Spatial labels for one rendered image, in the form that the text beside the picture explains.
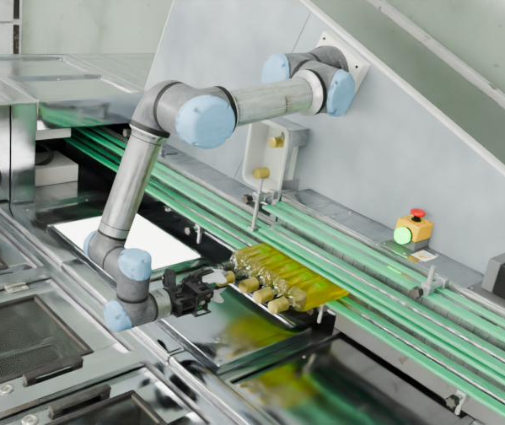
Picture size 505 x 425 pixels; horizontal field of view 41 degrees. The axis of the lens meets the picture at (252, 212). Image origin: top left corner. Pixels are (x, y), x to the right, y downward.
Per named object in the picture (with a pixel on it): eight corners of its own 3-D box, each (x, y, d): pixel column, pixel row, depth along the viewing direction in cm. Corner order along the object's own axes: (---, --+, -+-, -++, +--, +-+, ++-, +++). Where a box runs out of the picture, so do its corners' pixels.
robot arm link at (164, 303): (140, 312, 168) (142, 283, 165) (155, 307, 171) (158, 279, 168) (157, 327, 163) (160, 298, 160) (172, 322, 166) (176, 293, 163)
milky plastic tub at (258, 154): (260, 176, 228) (240, 180, 222) (270, 111, 219) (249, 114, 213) (296, 195, 216) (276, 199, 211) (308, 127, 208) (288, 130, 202)
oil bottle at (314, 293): (334, 286, 193) (281, 305, 179) (338, 269, 191) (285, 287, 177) (349, 295, 190) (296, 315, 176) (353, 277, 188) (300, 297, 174)
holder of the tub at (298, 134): (259, 190, 230) (241, 194, 225) (271, 112, 219) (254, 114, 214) (294, 210, 219) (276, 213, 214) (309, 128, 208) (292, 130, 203)
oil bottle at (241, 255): (278, 253, 208) (226, 268, 194) (281, 236, 206) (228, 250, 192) (292, 260, 205) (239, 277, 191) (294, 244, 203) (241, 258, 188)
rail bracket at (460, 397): (466, 397, 167) (437, 416, 158) (474, 374, 165) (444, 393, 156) (480, 406, 165) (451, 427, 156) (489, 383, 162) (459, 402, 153)
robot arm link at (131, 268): (104, 244, 156) (101, 284, 161) (131, 265, 149) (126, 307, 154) (133, 237, 162) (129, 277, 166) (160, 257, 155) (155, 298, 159)
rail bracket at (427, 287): (437, 282, 168) (405, 294, 159) (444, 255, 165) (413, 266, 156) (451, 288, 166) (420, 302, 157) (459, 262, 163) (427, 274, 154)
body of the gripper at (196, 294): (212, 312, 173) (174, 325, 165) (192, 297, 179) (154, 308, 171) (217, 287, 170) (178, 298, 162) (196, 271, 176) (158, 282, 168)
